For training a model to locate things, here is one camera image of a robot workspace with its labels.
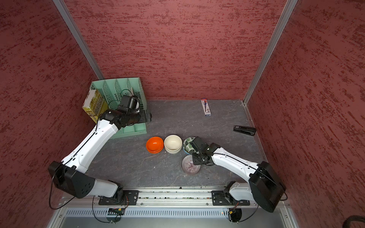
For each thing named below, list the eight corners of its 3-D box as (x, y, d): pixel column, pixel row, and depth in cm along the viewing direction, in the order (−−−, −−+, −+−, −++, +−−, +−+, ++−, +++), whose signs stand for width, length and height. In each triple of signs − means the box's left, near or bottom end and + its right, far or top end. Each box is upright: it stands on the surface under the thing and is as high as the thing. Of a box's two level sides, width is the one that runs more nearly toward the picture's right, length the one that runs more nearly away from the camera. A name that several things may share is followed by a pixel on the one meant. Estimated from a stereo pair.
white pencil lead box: (204, 115, 113) (204, 113, 111) (200, 100, 125) (201, 98, 123) (210, 115, 114) (211, 113, 112) (206, 100, 125) (206, 97, 123)
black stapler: (233, 131, 104) (235, 128, 100) (233, 128, 106) (235, 124, 102) (253, 135, 102) (256, 132, 98) (253, 131, 104) (256, 128, 100)
